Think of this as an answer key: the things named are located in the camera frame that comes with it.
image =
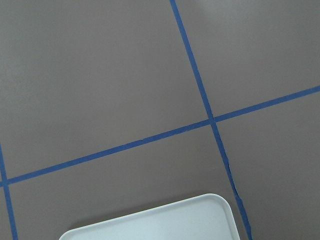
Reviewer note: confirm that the white plastic tray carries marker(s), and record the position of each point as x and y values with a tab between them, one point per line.
203	217

